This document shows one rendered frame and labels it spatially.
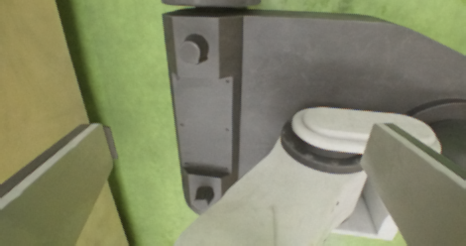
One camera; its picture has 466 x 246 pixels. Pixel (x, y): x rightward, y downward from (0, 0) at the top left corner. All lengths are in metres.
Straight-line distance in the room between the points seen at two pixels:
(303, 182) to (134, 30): 0.58
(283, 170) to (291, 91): 0.19
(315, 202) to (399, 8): 0.49
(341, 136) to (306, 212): 0.12
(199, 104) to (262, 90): 0.13
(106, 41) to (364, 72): 0.66
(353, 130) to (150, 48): 0.55
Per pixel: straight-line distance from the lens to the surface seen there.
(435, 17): 0.71
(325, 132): 0.35
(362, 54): 0.48
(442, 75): 0.55
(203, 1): 0.43
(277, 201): 0.30
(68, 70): 0.76
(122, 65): 0.78
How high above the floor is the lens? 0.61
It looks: 60 degrees down
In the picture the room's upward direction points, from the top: 160 degrees counter-clockwise
